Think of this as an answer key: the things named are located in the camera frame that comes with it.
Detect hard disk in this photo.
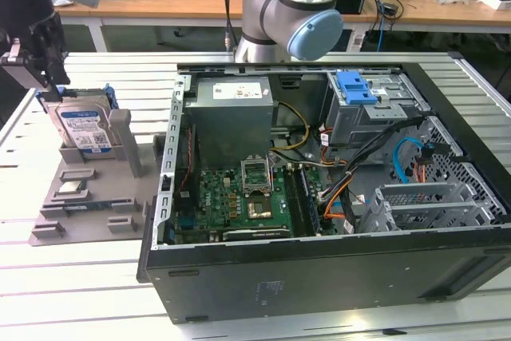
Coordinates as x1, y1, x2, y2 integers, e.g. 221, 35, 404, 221
35, 85, 121, 155

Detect yellow and black wires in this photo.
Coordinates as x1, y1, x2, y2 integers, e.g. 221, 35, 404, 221
271, 101, 311, 153

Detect black cable bundle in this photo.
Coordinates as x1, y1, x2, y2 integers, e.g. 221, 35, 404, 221
319, 115, 426, 206

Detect blue plastic drive latch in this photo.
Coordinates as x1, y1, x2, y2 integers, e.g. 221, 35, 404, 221
336, 71, 378, 105

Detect locking lever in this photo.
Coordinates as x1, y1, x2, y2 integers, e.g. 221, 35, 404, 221
267, 155, 277, 198

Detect wooden desk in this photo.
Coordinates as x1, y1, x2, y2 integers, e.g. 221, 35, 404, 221
0, 0, 511, 54

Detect CPU socket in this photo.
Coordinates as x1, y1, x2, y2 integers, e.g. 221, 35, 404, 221
244, 195, 273, 223

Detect metal socket cover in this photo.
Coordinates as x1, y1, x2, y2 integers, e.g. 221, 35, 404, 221
240, 156, 272, 196

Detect grey power supply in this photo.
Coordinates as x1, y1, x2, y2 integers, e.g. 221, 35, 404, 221
184, 76, 275, 170

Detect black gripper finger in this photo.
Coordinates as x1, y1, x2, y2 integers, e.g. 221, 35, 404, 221
39, 23, 71, 103

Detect black RAM slot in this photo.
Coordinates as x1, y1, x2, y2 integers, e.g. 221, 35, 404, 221
300, 166, 322, 237
295, 165, 315, 237
290, 165, 307, 238

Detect white box with black inlay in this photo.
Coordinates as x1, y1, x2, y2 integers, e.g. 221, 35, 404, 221
474, 0, 511, 11

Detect blue data wire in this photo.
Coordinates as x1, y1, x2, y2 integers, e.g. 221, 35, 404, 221
391, 137, 424, 185

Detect RAM stick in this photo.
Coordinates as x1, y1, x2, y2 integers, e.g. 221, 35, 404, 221
63, 201, 117, 212

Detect green motherboard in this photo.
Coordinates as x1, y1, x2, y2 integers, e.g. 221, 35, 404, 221
175, 165, 323, 244

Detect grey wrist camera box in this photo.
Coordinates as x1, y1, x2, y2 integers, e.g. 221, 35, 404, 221
0, 37, 46, 90

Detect silver CPU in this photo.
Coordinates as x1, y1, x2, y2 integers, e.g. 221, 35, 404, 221
58, 180, 85, 196

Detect grey parts rack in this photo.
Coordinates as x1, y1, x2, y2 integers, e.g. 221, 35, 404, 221
30, 108, 167, 248

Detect black PC case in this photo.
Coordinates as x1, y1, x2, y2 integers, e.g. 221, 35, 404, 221
137, 60, 511, 325

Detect grey optical drive cage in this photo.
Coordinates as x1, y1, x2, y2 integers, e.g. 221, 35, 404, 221
321, 71, 433, 158

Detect black graphics card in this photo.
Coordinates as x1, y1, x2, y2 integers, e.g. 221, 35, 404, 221
221, 228, 292, 243

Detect orange red yellow power wire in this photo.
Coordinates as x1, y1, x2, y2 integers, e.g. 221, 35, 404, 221
413, 141, 436, 184

